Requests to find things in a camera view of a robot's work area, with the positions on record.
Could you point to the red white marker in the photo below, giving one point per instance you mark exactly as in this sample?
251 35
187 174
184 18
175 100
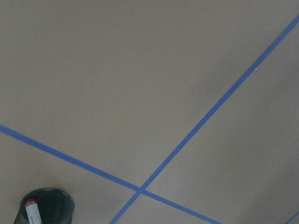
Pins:
32 211

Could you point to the brown paper table mat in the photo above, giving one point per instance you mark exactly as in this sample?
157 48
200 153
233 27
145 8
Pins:
96 94

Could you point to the black mesh pen cup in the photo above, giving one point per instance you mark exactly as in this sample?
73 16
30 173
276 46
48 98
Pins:
55 206

